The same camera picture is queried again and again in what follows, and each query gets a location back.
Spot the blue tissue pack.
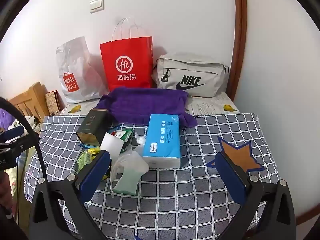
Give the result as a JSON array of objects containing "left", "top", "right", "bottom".
[{"left": 142, "top": 114, "right": 182, "bottom": 169}]

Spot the green white snack packet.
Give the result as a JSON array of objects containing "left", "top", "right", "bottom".
[{"left": 109, "top": 128, "right": 134, "bottom": 154}]

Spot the wooden door frame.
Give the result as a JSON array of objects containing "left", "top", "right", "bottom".
[{"left": 226, "top": 0, "right": 248, "bottom": 103}]

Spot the red paper bag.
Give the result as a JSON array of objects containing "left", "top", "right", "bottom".
[{"left": 100, "top": 18, "right": 154, "bottom": 92}]

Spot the purple towel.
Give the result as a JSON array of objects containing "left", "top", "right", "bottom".
[{"left": 96, "top": 87, "right": 198, "bottom": 127}]

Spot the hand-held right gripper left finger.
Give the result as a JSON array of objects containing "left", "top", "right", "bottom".
[{"left": 29, "top": 149, "right": 112, "bottom": 240}]

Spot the small green tissue packet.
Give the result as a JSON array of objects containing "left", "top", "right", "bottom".
[{"left": 77, "top": 152, "right": 96, "bottom": 173}]

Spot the grey checked blanket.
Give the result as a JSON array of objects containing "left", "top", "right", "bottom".
[{"left": 25, "top": 112, "right": 281, "bottom": 240}]

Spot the wooden headboard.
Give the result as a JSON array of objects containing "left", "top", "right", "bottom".
[{"left": 7, "top": 81, "right": 49, "bottom": 123}]

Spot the person's left forearm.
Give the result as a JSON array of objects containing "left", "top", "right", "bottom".
[{"left": 0, "top": 171, "right": 13, "bottom": 205}]

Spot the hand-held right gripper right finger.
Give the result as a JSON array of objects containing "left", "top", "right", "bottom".
[{"left": 214, "top": 151, "right": 297, "bottom": 240}]

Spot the bird print bedsheet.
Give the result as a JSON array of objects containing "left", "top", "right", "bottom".
[{"left": 59, "top": 91, "right": 240, "bottom": 117}]

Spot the white plastic shopping bag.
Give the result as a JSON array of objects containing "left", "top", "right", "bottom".
[{"left": 56, "top": 36, "right": 108, "bottom": 104}]

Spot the crumpled white tissue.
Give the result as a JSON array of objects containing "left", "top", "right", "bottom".
[{"left": 135, "top": 132, "right": 147, "bottom": 146}]

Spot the white light switch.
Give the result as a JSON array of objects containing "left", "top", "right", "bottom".
[{"left": 90, "top": 0, "right": 105, "bottom": 14}]

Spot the grey waist bag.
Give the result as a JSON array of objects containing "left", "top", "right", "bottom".
[{"left": 152, "top": 52, "right": 230, "bottom": 98}]

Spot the brown patterned box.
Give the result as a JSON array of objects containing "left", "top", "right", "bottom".
[{"left": 45, "top": 90, "right": 61, "bottom": 116}]

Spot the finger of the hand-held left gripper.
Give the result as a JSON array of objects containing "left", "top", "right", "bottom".
[{"left": 0, "top": 126, "right": 40, "bottom": 156}]

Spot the white sponge block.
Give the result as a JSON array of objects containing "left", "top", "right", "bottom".
[{"left": 100, "top": 132, "right": 125, "bottom": 159}]

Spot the dark tea tin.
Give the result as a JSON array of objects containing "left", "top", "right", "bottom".
[{"left": 76, "top": 109, "right": 113, "bottom": 148}]

